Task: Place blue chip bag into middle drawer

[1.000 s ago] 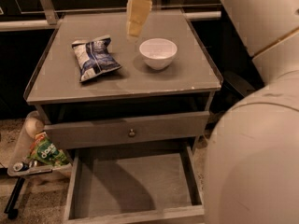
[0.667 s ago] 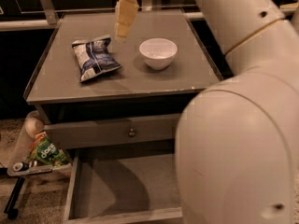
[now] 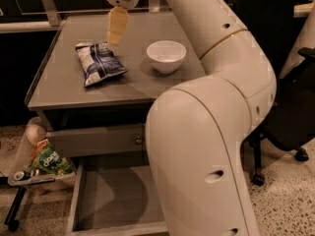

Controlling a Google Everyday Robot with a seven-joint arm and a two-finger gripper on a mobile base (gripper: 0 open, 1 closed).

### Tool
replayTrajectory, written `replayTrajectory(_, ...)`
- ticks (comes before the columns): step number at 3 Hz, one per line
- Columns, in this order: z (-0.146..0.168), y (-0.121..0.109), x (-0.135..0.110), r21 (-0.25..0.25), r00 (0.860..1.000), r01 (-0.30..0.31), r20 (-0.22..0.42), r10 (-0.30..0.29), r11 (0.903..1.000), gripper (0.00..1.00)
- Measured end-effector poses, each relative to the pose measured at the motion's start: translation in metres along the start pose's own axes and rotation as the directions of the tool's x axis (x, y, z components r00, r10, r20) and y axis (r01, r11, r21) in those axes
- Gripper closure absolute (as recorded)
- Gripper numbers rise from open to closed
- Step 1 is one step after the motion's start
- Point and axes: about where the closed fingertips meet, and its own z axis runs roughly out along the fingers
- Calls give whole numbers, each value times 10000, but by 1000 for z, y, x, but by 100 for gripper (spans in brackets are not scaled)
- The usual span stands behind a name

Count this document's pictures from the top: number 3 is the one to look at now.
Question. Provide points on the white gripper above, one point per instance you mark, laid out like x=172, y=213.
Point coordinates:
x=118, y=21

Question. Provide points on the blue chip bag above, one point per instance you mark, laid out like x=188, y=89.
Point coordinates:
x=98, y=62

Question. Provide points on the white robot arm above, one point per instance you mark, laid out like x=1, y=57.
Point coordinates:
x=195, y=130

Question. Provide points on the grey wooden drawer cabinet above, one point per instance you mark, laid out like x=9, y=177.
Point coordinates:
x=62, y=102

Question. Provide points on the grey upper drawer with knob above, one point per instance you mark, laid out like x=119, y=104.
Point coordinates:
x=99, y=140

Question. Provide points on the green snack bag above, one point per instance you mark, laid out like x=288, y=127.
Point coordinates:
x=47, y=159

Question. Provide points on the open grey middle drawer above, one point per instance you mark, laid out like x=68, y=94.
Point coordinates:
x=115, y=195

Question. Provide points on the white ceramic bowl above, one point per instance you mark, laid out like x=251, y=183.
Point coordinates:
x=166, y=56

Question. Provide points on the black office chair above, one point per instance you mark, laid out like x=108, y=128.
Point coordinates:
x=290, y=123

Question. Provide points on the clear plastic side bin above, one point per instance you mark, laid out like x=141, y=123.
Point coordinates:
x=23, y=162

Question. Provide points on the silver soda can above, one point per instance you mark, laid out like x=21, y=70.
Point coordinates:
x=21, y=175

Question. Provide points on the black stand leg with wheel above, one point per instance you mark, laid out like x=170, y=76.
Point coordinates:
x=11, y=221

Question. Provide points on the grey metal wall rail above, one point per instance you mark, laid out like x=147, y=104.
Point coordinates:
x=39, y=15

